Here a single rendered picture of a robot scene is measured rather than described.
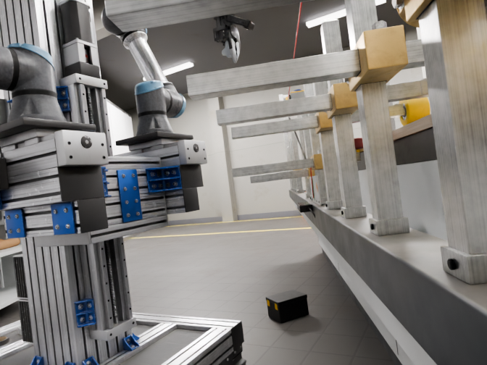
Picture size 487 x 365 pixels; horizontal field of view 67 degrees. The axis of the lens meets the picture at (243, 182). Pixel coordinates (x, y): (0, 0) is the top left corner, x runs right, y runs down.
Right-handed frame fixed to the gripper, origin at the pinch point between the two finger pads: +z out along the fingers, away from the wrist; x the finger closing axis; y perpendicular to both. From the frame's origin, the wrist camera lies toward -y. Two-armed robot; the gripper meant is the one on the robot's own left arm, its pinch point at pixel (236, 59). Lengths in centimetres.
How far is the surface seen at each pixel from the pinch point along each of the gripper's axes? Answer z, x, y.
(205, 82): 37, 90, -41
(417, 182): 57, 30, -63
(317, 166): 49, 16, -33
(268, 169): 47, 19, -17
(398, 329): 77, 74, -60
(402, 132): 43, 27, -60
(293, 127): 38, 38, -35
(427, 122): 43, 41, -67
